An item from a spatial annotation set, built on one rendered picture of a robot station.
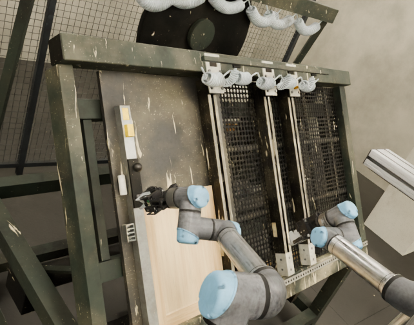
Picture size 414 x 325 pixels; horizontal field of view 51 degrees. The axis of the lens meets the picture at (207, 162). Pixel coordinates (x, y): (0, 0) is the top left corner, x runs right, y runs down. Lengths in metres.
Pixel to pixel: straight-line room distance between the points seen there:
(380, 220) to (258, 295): 4.66
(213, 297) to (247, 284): 0.09
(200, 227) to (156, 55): 0.81
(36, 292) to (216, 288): 1.16
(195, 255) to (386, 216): 3.89
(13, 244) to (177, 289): 0.82
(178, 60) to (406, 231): 4.13
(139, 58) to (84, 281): 0.90
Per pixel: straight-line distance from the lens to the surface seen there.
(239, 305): 1.11
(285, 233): 2.50
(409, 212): 5.56
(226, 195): 2.13
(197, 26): 2.49
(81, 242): 1.67
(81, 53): 1.72
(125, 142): 1.80
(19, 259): 2.24
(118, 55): 1.80
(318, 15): 3.26
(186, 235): 1.44
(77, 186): 1.66
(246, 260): 1.31
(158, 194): 1.60
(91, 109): 1.84
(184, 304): 2.03
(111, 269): 1.84
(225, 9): 2.53
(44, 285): 2.14
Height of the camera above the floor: 2.34
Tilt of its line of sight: 26 degrees down
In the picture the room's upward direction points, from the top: 23 degrees clockwise
